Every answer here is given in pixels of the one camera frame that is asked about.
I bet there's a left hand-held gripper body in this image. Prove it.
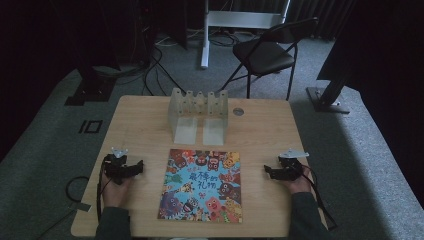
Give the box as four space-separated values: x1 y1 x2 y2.
102 146 135 185

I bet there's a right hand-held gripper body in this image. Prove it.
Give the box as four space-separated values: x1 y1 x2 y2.
277 148 310 182

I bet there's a colourful picture book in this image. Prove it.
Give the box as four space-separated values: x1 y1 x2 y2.
156 148 244 224

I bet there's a person's right hand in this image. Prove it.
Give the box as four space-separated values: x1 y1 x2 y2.
285 165 315 195

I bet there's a person's left hand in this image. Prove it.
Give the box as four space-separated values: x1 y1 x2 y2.
100 172 135 210

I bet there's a grey tape piece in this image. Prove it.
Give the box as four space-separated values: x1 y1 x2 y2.
68 201 92 213

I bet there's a clear acrylic book rack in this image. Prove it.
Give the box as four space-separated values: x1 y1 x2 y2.
167 87 230 147

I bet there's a black slanted stand with base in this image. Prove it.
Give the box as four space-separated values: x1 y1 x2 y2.
305 33 355 115

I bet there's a black stand with flat base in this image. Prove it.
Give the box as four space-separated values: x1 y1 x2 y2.
64 63 118 107

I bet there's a black folding chair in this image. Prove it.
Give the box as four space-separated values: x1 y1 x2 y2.
218 17 320 101

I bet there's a white metal stand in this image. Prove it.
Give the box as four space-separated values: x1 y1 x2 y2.
199 0 292 70

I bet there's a dark curtain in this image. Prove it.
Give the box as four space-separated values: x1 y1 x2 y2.
285 0 356 42

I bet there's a left hand-held gripper cable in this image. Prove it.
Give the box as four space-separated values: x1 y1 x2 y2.
96 159 108 222

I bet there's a hand-held gripper cable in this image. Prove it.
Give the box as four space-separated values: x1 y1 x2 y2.
96 159 108 222
300 164 339 232

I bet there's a right hand-held gripper cable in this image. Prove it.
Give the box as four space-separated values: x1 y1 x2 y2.
300 164 339 232

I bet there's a black looped floor cable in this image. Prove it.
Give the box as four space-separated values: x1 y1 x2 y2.
64 175 91 204

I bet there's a black floor cable bundle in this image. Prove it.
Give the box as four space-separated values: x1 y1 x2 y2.
142 31 188 98

